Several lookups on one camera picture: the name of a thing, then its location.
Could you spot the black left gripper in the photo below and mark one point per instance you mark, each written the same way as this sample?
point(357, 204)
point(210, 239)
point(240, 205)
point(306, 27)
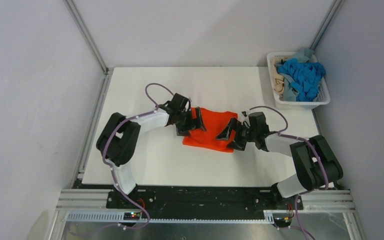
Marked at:
point(183, 131)

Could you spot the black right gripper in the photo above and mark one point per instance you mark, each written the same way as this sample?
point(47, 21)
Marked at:
point(234, 124)

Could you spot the orange t shirt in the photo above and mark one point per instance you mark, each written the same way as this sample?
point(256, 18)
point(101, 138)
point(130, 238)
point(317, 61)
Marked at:
point(214, 122)

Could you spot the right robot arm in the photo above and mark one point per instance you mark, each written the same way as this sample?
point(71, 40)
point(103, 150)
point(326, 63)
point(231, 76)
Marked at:
point(314, 161)

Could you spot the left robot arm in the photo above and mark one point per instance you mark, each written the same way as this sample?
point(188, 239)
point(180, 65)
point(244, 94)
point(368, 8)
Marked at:
point(118, 139)

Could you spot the beige t shirt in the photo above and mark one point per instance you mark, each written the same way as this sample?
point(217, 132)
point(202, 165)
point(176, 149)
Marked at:
point(279, 84)

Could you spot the blue t shirt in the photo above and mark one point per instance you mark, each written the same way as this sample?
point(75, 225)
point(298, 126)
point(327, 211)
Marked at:
point(301, 79)

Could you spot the white plastic laundry basket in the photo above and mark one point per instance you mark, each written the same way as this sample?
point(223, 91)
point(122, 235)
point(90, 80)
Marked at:
point(322, 98)

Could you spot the right controller board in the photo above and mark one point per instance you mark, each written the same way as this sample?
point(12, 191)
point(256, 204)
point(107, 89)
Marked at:
point(282, 222)

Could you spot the controller board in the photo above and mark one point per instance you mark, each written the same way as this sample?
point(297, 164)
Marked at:
point(132, 216)
point(282, 222)

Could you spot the left controller board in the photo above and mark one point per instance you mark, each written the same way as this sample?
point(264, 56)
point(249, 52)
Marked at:
point(132, 216)

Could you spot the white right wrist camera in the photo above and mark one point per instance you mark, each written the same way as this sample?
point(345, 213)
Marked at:
point(244, 114)

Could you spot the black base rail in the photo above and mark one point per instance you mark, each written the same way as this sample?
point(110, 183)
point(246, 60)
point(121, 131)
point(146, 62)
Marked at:
point(209, 203)

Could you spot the aluminium base frame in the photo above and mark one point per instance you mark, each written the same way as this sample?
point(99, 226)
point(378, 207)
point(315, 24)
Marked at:
point(107, 204)

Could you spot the left aluminium frame post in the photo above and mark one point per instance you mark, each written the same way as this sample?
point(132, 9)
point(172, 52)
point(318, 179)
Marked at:
point(85, 33)

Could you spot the aluminium frame post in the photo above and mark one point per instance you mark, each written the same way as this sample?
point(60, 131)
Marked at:
point(326, 22)
point(85, 33)

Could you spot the right aluminium frame post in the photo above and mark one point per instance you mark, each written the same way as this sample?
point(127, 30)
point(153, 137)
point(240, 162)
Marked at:
point(326, 22)

